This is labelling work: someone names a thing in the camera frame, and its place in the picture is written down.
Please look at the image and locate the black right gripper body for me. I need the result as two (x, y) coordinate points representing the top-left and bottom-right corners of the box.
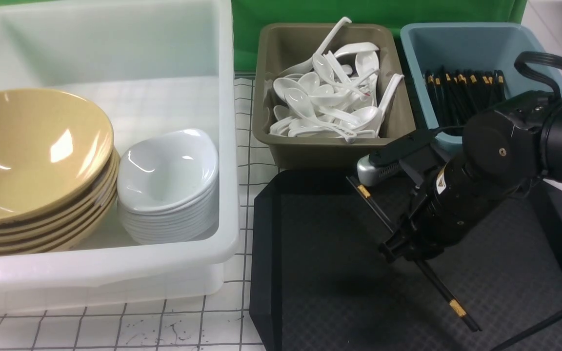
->
(378, 128), (530, 262)

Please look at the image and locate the black chopstick gold band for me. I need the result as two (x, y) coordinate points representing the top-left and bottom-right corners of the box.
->
(346, 176), (395, 234)
(414, 260), (482, 332)

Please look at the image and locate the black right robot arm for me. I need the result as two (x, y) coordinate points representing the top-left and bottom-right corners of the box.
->
(370, 91), (562, 262)

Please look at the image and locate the bundle of black chopsticks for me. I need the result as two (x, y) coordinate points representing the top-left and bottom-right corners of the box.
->
(423, 67), (506, 136)

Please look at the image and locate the blue plastic chopstick bin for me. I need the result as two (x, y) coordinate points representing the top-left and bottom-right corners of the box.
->
(400, 22), (551, 154)

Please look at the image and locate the black plastic serving tray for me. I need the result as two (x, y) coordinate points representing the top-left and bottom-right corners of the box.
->
(250, 170), (562, 351)

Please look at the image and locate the pile of white soup spoons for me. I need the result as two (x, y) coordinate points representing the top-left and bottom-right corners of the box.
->
(268, 17), (404, 144)

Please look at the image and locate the olive plastic spoon bin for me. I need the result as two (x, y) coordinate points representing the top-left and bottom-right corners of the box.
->
(252, 23), (416, 169)

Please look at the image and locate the green backdrop cloth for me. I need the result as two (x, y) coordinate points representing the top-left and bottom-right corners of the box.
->
(0, 0), (528, 74)

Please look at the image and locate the stack of white dishes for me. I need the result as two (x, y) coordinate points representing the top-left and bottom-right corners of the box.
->
(117, 129), (219, 245)

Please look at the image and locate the large white plastic tub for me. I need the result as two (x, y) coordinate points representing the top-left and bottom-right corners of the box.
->
(0, 0), (240, 315)

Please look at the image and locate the stack of tan bowls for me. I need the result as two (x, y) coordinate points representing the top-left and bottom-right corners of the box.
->
(0, 88), (120, 257)

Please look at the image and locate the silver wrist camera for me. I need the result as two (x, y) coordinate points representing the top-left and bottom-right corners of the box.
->
(357, 156), (401, 187)

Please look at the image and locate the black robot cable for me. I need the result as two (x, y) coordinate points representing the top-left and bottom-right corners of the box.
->
(427, 51), (562, 351)

